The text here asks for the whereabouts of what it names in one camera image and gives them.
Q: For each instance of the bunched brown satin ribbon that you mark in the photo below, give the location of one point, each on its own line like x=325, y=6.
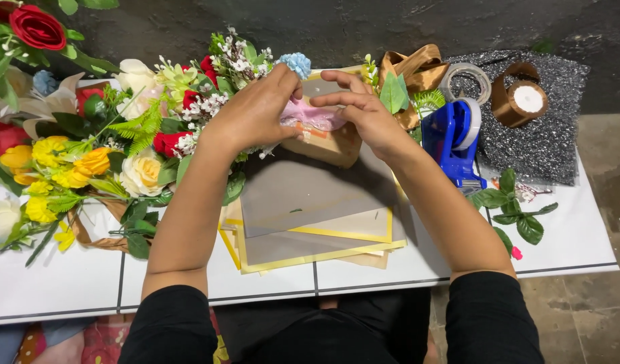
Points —
x=416, y=65

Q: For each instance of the clear tape roll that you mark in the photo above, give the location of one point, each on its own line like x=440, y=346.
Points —
x=484, y=81

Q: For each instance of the blue tape dispenser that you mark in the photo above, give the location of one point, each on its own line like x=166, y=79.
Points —
x=449, y=139

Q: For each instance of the light blue hydrangea flower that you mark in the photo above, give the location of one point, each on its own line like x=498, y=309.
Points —
x=295, y=64

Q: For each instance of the small pink flower bud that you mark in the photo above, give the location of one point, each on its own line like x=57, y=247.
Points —
x=516, y=253

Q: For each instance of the cream artificial rose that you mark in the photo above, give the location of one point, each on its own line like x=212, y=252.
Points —
x=140, y=173

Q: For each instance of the tiny white blossom twig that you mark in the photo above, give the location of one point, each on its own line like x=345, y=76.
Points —
x=529, y=193

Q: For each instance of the person's right fingers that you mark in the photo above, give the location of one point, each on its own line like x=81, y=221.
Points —
x=337, y=99

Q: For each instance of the person's black clothing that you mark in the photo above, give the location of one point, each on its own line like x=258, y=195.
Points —
x=340, y=333

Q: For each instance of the colourful patterned cloth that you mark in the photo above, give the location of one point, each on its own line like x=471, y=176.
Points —
x=87, y=341

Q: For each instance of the green leaf sprig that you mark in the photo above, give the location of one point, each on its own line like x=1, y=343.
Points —
x=512, y=207

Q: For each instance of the pale green bud sprig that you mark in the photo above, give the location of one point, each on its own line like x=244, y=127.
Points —
x=370, y=71

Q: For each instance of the stack of yellow-edged wrapping sheets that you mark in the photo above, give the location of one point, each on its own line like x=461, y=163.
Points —
x=315, y=202

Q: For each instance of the loose brown ribbon strip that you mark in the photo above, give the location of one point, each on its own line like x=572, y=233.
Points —
x=95, y=241

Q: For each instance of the green plastic fern frond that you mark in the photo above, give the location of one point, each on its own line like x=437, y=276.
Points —
x=430, y=100

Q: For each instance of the single broad green leaf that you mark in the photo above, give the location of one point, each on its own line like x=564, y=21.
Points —
x=393, y=93

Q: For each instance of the person's left hand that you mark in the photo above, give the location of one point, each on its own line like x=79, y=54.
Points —
x=249, y=116

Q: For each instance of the pink lace fabric piece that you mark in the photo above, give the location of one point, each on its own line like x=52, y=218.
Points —
x=315, y=117

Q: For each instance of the person's right hand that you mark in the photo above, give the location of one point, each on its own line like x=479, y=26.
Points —
x=375, y=121

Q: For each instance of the brown kraft paper box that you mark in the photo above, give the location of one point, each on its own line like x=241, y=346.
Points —
x=330, y=146

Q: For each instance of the brown satin ribbon roll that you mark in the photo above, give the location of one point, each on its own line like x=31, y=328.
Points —
x=517, y=106

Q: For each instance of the silver glitter sheet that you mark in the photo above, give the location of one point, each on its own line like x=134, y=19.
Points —
x=537, y=146

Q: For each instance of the heap of mixed artificial flowers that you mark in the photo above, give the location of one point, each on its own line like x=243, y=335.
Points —
x=87, y=151

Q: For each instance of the large red artificial rose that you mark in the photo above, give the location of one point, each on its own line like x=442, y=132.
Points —
x=37, y=28

